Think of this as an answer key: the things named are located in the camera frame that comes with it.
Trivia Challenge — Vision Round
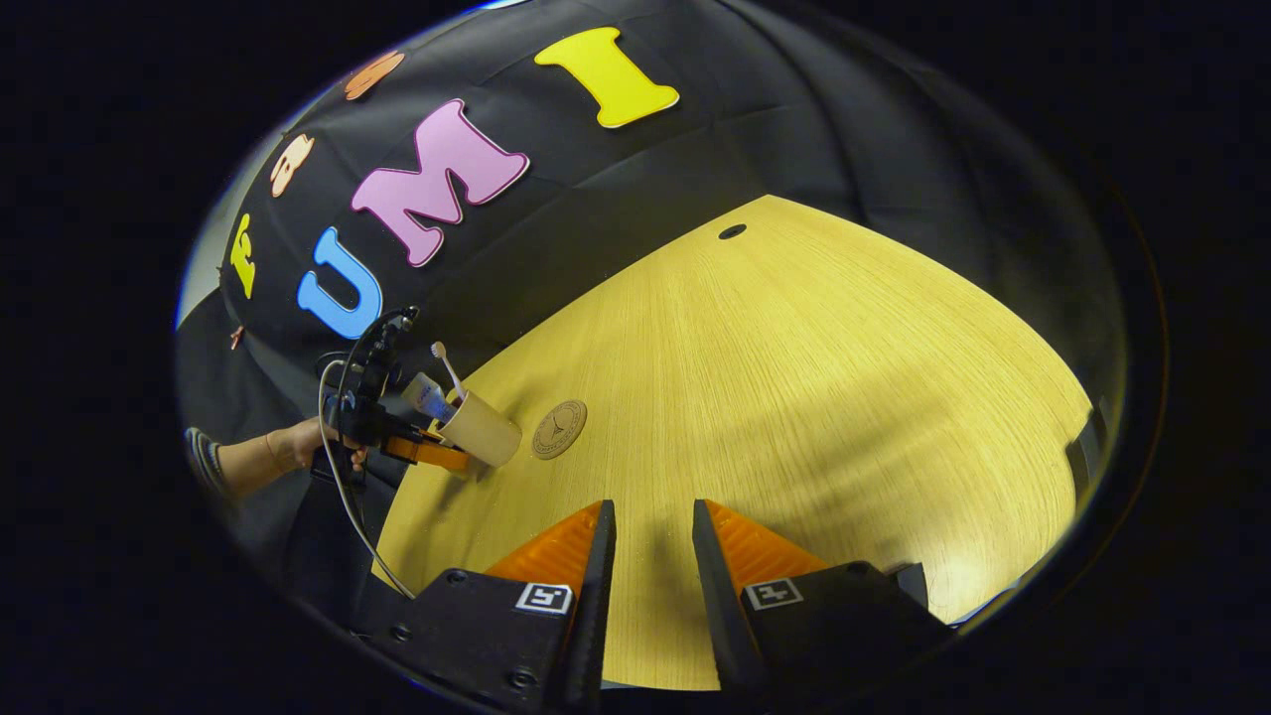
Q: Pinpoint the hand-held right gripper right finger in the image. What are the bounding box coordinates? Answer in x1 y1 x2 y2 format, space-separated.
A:
692 500 954 696

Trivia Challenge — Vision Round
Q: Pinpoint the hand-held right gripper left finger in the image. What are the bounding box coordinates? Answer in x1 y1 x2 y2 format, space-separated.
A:
353 500 617 715

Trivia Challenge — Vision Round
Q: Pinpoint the white toothpaste tube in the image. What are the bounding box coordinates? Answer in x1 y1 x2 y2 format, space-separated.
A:
400 372 458 423

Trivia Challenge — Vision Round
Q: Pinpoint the beige cup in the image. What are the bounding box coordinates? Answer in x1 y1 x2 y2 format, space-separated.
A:
437 389 523 468

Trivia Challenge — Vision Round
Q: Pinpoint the white toothbrush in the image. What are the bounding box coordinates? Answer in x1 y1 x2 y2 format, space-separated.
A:
430 342 468 400

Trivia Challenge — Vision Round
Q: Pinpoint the round brown coaster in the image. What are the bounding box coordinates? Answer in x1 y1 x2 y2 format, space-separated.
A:
531 399 589 460

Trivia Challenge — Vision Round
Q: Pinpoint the black backdrop cloth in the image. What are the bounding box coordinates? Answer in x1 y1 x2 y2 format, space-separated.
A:
179 0 1128 557

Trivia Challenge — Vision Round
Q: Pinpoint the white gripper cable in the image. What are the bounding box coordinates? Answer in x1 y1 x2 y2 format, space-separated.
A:
318 357 416 600

